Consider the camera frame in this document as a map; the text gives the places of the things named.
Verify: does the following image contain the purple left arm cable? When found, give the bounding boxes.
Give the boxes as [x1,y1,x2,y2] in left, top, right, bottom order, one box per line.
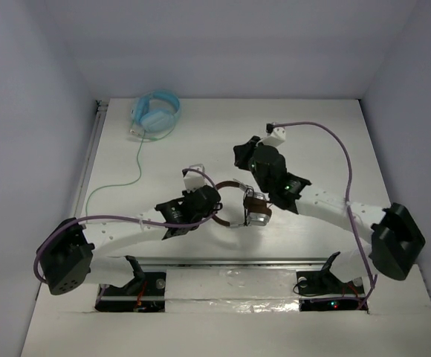
[33,167,218,286]

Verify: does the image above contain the green headphone cable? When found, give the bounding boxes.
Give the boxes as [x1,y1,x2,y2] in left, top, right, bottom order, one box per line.
[85,111,164,220]

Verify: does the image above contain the brown silver headphones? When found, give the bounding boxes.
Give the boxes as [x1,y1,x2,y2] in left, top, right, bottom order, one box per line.
[213,179,272,228]

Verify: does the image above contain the aluminium rail at table front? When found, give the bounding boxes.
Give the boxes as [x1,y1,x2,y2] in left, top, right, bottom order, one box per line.
[88,254,354,269]

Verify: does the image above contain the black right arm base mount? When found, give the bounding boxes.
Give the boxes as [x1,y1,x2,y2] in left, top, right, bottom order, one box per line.
[292,252,368,312]

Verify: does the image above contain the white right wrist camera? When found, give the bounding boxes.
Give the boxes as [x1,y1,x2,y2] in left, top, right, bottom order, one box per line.
[258,123,286,147]

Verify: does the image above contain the black headphone cable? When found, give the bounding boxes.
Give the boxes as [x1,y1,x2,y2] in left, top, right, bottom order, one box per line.
[237,185,276,228]

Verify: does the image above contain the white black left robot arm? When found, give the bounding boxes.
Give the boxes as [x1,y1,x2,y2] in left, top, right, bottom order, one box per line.
[33,185,222,296]

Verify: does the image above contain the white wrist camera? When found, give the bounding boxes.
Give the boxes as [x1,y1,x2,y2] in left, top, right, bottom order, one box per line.
[182,164,206,193]
[258,123,286,147]

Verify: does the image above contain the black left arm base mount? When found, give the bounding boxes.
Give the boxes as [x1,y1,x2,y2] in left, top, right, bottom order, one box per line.
[94,256,166,313]

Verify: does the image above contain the aluminium rail at left wall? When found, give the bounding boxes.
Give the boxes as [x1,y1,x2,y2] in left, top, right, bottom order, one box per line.
[68,100,109,217]

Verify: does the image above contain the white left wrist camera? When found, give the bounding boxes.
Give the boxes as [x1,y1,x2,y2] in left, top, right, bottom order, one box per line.
[182,164,206,193]

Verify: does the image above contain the light blue headphones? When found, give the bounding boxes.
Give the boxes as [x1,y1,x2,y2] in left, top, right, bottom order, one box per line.
[129,90,181,135]

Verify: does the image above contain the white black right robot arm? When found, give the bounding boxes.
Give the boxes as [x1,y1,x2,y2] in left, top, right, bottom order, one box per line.
[233,136,426,292]

